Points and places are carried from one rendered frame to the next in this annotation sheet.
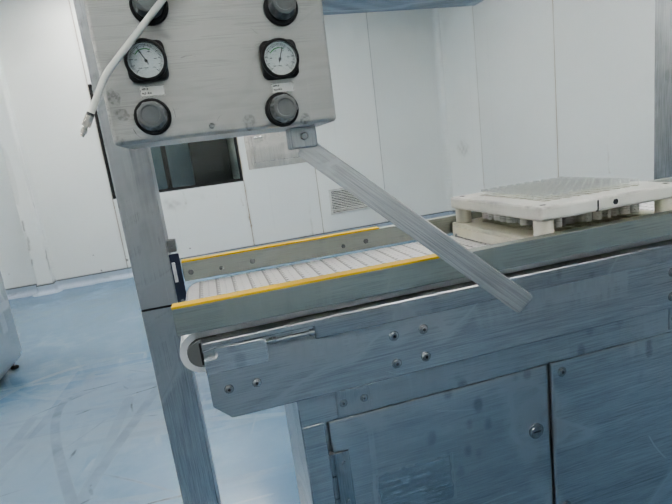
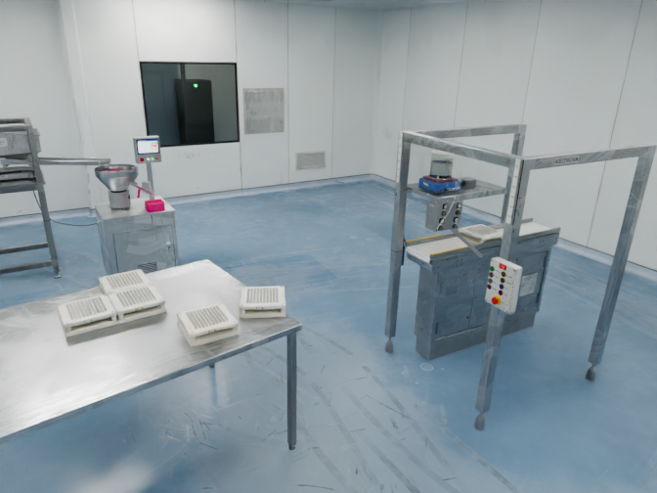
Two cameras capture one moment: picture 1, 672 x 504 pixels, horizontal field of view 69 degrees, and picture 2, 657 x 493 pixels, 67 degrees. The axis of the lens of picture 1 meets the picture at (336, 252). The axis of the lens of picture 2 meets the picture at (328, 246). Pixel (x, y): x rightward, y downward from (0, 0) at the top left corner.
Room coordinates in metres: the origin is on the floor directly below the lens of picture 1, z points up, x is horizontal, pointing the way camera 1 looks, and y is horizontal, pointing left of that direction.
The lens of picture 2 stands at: (-2.29, 1.70, 2.15)
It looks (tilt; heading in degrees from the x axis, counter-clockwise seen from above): 21 degrees down; 344
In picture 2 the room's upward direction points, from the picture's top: 1 degrees clockwise
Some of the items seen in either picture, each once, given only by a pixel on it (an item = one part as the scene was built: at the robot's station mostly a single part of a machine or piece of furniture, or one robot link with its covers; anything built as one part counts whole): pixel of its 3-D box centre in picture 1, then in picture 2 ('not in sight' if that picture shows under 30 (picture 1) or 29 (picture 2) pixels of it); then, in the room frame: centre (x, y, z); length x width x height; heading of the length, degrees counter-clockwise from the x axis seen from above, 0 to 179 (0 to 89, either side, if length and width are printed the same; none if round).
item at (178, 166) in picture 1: (170, 135); (193, 105); (5.43, 1.60, 1.43); 1.38 x 0.01 x 1.16; 106
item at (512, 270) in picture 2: not in sight; (503, 285); (-0.20, 0.12, 1.02); 0.17 x 0.06 x 0.26; 14
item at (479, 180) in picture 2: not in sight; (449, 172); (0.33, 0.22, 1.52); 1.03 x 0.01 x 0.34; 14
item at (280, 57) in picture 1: (279, 59); not in sight; (0.51, 0.03, 1.16); 0.04 x 0.01 x 0.04; 104
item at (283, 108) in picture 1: (283, 103); not in sight; (0.50, 0.03, 1.11); 0.03 x 0.03 x 0.04; 14
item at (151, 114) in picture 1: (150, 109); not in sight; (0.47, 0.15, 1.12); 0.03 x 0.02 x 0.04; 104
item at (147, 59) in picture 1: (146, 60); not in sight; (0.48, 0.15, 1.16); 0.04 x 0.01 x 0.04; 104
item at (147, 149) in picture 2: not in sight; (150, 169); (2.77, 2.08, 1.07); 0.23 x 0.10 x 0.62; 106
